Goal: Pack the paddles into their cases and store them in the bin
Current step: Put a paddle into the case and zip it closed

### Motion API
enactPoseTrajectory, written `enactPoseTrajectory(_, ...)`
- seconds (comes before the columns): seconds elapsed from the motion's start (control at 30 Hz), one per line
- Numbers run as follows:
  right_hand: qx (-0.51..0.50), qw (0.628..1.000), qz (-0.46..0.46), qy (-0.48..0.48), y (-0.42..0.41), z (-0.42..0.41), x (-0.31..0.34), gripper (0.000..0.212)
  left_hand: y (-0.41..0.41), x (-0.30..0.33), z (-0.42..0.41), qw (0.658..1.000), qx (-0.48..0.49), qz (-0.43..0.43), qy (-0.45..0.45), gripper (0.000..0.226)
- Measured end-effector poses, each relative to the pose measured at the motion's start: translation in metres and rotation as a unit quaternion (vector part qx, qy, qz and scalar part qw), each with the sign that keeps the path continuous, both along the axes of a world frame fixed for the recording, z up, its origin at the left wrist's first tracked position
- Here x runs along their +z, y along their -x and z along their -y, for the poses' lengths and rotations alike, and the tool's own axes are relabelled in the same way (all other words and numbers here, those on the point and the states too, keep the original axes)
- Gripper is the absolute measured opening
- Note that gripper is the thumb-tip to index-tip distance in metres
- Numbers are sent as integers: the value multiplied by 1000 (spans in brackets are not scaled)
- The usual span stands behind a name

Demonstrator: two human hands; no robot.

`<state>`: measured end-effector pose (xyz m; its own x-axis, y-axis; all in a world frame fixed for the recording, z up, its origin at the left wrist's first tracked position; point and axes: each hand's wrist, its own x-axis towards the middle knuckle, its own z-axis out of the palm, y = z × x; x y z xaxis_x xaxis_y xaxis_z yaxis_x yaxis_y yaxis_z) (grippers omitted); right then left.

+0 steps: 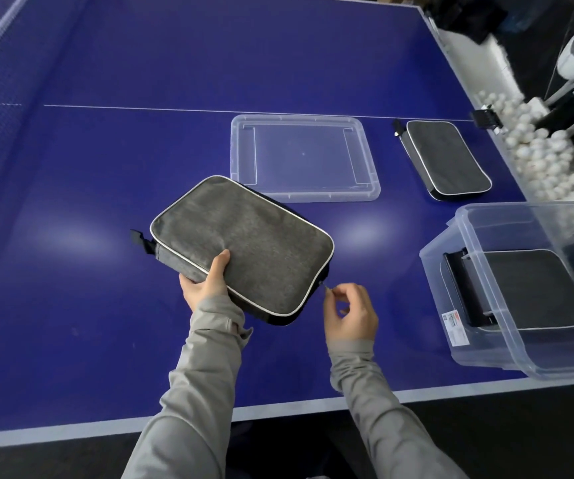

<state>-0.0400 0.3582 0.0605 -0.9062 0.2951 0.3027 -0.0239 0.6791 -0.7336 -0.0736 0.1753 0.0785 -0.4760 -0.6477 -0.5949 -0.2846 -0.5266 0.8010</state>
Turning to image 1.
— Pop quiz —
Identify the person's right hand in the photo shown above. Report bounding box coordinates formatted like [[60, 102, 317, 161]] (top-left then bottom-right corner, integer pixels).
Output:
[[322, 283, 380, 343]]

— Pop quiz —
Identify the person's left hand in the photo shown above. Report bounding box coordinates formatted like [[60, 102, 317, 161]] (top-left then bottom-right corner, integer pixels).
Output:
[[179, 249, 232, 313]]

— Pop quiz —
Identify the clear plastic box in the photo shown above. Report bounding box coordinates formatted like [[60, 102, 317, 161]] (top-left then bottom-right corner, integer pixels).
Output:
[[419, 202, 574, 381]]

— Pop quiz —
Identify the clear plastic lid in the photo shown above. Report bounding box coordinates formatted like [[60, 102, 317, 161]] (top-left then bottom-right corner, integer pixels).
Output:
[[230, 114, 381, 203]]

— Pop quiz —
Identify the person's left forearm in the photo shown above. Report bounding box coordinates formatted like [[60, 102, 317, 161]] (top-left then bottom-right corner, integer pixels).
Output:
[[119, 293, 254, 479]]

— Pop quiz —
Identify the person's right forearm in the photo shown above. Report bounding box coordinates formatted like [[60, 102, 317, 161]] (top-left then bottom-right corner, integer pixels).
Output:
[[328, 337, 470, 479]]

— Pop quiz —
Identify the black table edge clamp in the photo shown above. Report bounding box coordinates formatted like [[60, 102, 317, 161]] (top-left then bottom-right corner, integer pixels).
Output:
[[469, 106, 505, 131]]

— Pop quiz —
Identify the pile of white balls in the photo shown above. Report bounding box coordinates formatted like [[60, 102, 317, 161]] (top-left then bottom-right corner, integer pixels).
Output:
[[476, 89, 574, 203]]

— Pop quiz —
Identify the white ball collection tray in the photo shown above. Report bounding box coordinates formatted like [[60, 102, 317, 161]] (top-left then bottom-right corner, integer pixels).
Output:
[[426, 14, 574, 203]]

